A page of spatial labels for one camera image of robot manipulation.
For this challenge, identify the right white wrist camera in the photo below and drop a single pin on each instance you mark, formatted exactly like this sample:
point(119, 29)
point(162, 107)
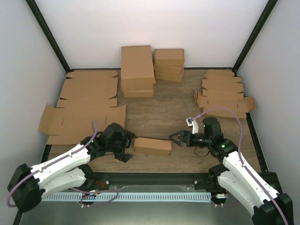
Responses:
point(192, 123)

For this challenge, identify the light blue slotted cable duct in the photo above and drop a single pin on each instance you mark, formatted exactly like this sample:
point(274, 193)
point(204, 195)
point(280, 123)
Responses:
point(198, 197)

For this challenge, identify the right black frame post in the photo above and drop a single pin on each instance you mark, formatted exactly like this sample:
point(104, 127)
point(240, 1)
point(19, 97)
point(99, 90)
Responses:
point(254, 33)

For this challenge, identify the top small folded box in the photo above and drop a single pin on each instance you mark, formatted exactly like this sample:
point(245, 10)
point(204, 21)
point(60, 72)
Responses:
point(169, 56)

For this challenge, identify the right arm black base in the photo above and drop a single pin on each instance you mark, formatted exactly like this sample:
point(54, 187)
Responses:
point(207, 181)

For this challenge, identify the small folded box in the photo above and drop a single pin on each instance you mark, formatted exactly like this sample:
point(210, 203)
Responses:
point(168, 77)
point(168, 69)
point(169, 56)

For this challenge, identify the small flat cardboard blank stack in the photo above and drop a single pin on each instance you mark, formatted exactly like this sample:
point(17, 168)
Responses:
point(221, 88)

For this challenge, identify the black frame post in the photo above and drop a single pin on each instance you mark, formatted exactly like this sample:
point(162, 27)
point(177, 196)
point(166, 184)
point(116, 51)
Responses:
point(48, 34)
point(254, 33)

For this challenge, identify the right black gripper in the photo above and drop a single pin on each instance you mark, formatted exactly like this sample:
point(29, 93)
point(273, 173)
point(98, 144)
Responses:
point(182, 138)

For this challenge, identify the top large folded box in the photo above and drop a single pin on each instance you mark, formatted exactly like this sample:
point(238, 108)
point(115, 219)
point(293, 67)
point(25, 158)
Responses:
point(137, 71)

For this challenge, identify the bottom large folded box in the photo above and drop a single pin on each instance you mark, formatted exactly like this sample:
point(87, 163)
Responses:
point(139, 94)

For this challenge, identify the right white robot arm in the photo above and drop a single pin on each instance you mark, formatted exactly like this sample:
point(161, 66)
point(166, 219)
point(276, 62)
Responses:
point(263, 202)

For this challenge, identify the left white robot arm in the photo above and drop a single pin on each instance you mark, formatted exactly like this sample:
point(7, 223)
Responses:
point(29, 185)

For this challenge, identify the bottom small folded box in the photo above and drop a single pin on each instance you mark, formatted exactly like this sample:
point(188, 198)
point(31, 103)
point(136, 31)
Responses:
point(168, 77)

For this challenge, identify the small cardboard box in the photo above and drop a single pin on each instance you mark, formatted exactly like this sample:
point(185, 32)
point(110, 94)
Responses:
point(149, 146)

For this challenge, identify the large flat cardboard blank stack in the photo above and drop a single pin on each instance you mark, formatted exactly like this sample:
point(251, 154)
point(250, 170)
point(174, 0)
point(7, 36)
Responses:
point(86, 95)

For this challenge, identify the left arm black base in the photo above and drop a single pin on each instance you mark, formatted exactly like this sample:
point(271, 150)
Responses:
point(96, 182)

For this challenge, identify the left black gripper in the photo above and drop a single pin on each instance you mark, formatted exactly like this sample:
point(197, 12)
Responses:
point(128, 141)

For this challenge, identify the left black frame post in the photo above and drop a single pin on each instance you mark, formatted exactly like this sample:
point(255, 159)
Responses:
point(48, 34)

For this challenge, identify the black front frame rail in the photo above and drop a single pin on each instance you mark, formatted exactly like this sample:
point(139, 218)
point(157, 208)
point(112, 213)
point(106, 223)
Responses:
point(132, 179)

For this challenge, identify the large folded box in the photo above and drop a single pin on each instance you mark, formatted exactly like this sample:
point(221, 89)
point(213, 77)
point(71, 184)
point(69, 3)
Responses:
point(139, 94)
point(137, 71)

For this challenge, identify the middle small folded box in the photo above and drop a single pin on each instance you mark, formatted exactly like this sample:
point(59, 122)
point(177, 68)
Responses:
point(168, 69)

